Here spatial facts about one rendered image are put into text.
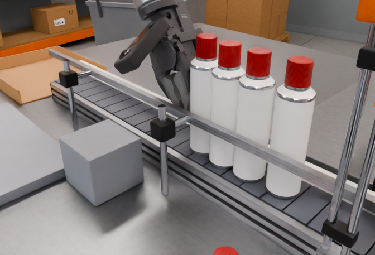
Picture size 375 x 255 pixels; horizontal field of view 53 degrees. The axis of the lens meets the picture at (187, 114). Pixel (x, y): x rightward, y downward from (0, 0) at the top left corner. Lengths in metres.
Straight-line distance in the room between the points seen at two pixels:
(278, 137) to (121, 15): 2.11
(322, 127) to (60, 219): 0.51
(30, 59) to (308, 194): 1.02
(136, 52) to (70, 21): 3.98
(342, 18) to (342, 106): 4.10
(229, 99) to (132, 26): 2.01
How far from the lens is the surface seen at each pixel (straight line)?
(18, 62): 1.33
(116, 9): 2.56
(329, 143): 0.74
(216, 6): 3.89
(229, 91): 0.55
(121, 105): 0.84
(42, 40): 4.29
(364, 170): 0.41
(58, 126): 0.89
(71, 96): 0.82
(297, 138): 0.52
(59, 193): 0.68
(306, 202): 0.58
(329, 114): 0.84
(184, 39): 0.66
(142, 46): 0.62
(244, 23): 3.79
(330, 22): 5.02
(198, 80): 0.59
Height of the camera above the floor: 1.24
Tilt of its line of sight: 27 degrees down
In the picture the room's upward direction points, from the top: straight up
